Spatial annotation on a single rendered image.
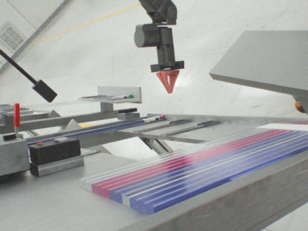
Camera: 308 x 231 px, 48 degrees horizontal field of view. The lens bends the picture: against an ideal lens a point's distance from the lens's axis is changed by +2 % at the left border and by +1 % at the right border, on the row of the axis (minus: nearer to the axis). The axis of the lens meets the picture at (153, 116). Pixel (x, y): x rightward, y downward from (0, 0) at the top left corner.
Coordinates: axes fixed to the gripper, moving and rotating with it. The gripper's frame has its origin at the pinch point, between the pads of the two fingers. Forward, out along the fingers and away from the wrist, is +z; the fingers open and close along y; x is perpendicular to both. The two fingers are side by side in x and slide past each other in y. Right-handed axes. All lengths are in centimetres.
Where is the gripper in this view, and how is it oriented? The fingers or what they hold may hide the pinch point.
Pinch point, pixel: (169, 90)
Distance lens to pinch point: 111.1
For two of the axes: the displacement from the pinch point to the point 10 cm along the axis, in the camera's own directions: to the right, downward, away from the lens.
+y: 6.3, 0.2, -7.8
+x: 7.7, -1.7, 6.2
